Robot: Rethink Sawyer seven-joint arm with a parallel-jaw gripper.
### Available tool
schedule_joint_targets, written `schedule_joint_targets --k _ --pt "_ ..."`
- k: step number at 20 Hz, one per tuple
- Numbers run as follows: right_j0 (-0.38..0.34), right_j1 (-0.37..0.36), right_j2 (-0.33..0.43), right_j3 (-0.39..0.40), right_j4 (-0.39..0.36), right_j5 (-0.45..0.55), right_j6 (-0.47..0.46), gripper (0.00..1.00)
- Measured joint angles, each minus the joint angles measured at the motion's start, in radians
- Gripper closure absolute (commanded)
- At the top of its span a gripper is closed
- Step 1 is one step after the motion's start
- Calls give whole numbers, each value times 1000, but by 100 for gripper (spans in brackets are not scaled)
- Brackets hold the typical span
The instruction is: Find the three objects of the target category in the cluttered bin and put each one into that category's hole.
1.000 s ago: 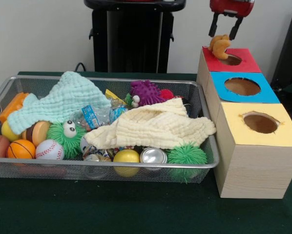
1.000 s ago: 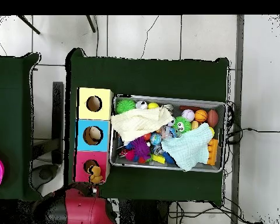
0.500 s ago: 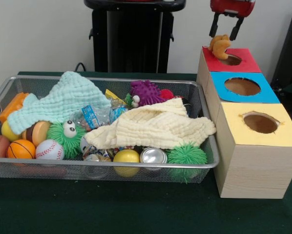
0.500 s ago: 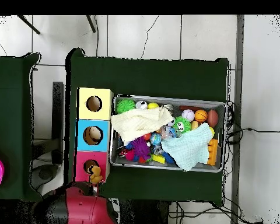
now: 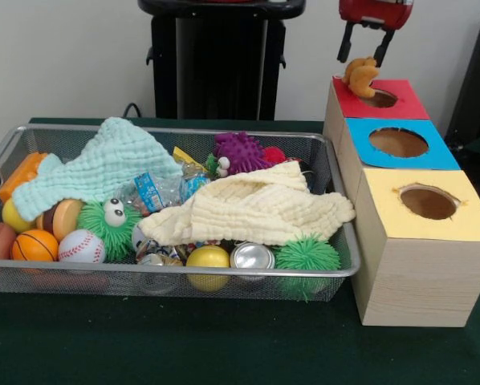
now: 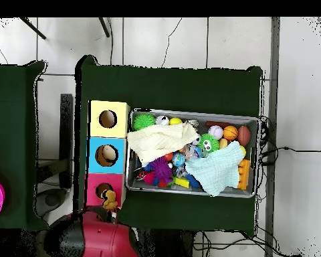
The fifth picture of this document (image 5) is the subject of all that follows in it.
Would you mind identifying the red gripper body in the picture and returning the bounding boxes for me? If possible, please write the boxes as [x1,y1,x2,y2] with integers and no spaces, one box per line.
[339,0,415,31]

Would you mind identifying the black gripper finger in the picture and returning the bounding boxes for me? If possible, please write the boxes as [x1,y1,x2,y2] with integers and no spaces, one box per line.
[337,22,355,65]
[374,30,396,67]

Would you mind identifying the small brown bear toy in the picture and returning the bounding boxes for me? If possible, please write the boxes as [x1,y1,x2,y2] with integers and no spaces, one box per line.
[342,56,380,99]

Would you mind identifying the wooden box three holes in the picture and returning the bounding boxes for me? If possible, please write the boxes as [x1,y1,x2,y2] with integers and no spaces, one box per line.
[323,76,480,328]

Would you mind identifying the black chair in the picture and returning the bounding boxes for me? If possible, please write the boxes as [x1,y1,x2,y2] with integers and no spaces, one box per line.
[445,8,480,157]

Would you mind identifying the purple spiky toy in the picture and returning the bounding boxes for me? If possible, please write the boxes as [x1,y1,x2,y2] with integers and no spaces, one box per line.
[213,132,266,176]

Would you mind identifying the pale yellow cloth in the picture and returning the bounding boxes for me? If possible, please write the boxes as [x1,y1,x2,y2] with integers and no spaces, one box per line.
[138,161,357,247]

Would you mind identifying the plain green spiky ball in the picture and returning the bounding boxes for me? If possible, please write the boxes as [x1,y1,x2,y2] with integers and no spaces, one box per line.
[274,234,342,302]

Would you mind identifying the small silver can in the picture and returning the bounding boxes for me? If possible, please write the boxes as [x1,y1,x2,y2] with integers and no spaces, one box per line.
[230,242,276,282]

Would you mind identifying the clear plastic bottle blue label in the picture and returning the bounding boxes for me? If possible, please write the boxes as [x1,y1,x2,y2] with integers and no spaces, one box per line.
[126,171,185,214]

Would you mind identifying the yellow ball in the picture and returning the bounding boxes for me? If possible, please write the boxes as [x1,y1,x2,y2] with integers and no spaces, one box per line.
[185,245,231,292]

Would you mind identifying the mint green cloth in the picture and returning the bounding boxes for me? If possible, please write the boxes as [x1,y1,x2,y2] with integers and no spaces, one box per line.
[11,117,185,222]

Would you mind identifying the green spiky ball with eyes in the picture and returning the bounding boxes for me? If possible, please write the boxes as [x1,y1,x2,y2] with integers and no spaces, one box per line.
[77,198,143,261]

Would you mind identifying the white baseball toy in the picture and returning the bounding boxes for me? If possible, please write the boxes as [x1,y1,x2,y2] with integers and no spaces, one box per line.
[58,229,107,265]

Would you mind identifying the orange basketball toy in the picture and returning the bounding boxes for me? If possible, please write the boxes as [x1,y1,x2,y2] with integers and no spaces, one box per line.
[12,229,59,262]

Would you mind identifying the shallow wire mesh bin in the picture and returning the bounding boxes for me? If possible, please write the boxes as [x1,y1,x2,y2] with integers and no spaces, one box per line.
[0,123,362,303]

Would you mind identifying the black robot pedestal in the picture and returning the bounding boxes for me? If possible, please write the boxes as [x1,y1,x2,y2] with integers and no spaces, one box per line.
[138,0,307,121]

